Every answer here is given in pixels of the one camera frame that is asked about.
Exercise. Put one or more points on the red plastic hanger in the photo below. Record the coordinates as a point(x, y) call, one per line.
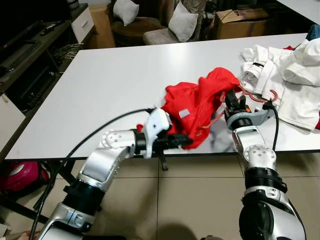
point(260, 98)

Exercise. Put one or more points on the red shirt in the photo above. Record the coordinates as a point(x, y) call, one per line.
point(200, 100)

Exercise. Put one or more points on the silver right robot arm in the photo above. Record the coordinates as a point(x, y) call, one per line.
point(260, 155)

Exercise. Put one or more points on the white shirt with black label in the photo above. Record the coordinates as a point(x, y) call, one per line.
point(265, 75)

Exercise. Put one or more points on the flat white shirt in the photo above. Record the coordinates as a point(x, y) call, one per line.
point(297, 107)

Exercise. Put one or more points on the open brown cardboard box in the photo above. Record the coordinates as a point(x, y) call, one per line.
point(245, 27)

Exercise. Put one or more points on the crumpled white garment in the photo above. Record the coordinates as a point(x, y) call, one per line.
point(300, 65)

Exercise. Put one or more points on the white pillow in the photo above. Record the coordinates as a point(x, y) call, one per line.
point(182, 22)
point(125, 10)

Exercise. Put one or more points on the blue jeans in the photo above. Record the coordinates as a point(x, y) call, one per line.
point(314, 32)

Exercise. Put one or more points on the brown round chair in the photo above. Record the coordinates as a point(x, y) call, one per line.
point(132, 32)

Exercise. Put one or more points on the television stand with white drawers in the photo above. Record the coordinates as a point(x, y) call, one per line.
point(82, 25)

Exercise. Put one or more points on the pink floor appliance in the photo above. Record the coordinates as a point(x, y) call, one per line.
point(20, 177)

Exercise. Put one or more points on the black remote control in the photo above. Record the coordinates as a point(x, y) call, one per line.
point(50, 27)

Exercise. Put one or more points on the black television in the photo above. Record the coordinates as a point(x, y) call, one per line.
point(25, 15)

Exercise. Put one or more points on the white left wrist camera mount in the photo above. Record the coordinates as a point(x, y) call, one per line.
point(157, 127)

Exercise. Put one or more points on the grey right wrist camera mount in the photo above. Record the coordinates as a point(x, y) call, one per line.
point(257, 117)

